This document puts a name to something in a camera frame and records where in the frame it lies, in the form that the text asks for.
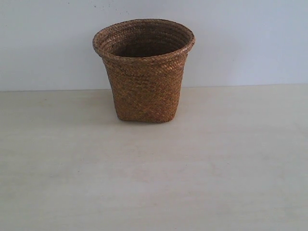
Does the brown woven wicker basket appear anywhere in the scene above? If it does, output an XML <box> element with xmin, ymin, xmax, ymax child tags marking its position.
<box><xmin>92</xmin><ymin>19</ymin><xmax>195</xmax><ymax>123</ymax></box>

